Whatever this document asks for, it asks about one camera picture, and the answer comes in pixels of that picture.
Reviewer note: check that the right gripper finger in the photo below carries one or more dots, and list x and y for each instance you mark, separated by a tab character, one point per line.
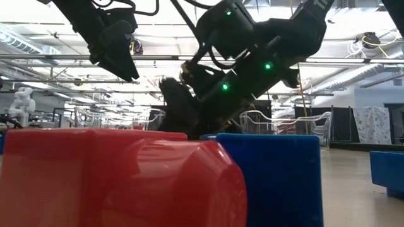
208	130
180	107

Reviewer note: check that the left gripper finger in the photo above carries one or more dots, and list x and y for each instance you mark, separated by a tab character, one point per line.
116	71
127	67

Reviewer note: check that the red medium block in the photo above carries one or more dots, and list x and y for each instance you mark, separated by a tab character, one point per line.
137	127
63	176

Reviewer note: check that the small blue block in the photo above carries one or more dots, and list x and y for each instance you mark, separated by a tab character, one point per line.
388	170

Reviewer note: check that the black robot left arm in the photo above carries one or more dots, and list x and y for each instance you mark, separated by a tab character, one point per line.
75	15

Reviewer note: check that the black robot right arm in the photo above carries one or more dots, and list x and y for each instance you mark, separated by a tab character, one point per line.
300	34

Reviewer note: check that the clear plastic bin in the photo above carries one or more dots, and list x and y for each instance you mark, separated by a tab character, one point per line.
158	118
315	126

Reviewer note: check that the blue medium block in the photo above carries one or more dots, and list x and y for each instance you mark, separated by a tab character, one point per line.
2	142
277	183

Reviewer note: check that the white robot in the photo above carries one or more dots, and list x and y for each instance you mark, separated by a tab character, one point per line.
22	105

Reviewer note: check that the white patterned cloth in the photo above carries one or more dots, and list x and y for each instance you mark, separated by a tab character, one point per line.
372	123

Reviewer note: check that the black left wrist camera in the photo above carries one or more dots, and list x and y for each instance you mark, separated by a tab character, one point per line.
121	20

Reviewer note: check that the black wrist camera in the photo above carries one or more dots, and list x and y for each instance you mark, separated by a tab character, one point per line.
121	20
227	28

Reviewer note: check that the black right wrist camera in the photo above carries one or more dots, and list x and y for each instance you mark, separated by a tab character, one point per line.
227	28

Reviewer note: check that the black partition wall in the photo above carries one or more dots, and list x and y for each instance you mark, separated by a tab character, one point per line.
341	123

